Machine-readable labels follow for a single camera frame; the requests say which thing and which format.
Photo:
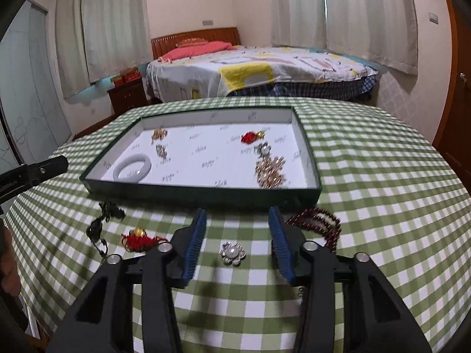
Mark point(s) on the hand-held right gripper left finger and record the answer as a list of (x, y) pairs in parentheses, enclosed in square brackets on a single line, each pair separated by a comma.
[(195, 242)]

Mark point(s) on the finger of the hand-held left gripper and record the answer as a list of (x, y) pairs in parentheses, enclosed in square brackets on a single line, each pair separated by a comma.
[(40, 171)]

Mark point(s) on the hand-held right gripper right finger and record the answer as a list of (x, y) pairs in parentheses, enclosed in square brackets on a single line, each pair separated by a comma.
[(281, 242)]

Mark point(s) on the pearl flower brooch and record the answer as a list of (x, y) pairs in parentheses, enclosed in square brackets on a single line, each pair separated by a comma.
[(232, 253)]

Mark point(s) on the large pearl cluster brooch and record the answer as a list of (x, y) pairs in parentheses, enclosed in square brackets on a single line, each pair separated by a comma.
[(271, 172)]

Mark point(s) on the white jade bangle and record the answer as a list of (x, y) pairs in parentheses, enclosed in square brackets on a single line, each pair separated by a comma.
[(118, 172)]

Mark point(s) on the dark green shallow box tray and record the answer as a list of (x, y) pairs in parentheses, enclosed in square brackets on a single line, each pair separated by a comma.
[(220, 154)]

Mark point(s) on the small round pearl brooch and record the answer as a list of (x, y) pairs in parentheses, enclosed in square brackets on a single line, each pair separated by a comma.
[(264, 149)]

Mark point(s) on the narrow rhinestone brooch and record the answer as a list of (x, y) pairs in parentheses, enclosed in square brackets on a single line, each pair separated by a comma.
[(161, 152)]

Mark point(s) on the red and gold charm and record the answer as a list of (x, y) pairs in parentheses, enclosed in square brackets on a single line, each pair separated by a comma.
[(249, 138)]

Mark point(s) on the gold brooch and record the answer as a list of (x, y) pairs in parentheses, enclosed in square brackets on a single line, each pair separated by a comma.
[(159, 135)]

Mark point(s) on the frosted glass wardrobe door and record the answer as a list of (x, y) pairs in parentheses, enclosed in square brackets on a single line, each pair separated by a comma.
[(29, 99)]

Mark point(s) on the green checked tablecloth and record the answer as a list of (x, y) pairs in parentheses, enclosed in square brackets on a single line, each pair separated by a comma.
[(368, 191)]

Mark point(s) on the dark wooden nightstand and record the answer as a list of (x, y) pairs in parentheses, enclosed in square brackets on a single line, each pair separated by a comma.
[(127, 97)]

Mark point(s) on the green and yellow box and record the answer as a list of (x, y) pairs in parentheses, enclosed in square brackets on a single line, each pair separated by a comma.
[(117, 80)]

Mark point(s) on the red box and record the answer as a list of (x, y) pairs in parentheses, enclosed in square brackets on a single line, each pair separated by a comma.
[(131, 75)]

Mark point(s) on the white curtain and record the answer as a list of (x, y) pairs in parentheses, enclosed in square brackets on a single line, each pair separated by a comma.
[(298, 7), (368, 18), (114, 25), (71, 36)]

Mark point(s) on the blue plaid bed cover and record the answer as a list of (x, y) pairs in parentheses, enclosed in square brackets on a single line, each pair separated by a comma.
[(331, 88)]

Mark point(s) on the bed with patterned quilt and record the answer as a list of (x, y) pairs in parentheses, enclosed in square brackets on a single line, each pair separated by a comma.
[(257, 70)]

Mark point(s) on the pink pillow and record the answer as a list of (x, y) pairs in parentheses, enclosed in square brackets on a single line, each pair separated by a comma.
[(198, 49)]

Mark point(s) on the red embroidered cushion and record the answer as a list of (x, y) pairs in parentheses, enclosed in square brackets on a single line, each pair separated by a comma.
[(191, 41)]

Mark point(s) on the wooden headboard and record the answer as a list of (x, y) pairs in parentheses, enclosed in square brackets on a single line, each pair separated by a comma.
[(220, 35)]

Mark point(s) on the brown wooden door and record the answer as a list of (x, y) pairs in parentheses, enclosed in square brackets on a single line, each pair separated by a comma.
[(456, 117)]

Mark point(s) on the metal door knob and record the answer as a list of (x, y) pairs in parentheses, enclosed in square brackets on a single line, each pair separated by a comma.
[(461, 78)]

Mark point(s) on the wall light switch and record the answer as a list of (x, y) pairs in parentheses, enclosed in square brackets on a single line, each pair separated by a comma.
[(434, 18)]

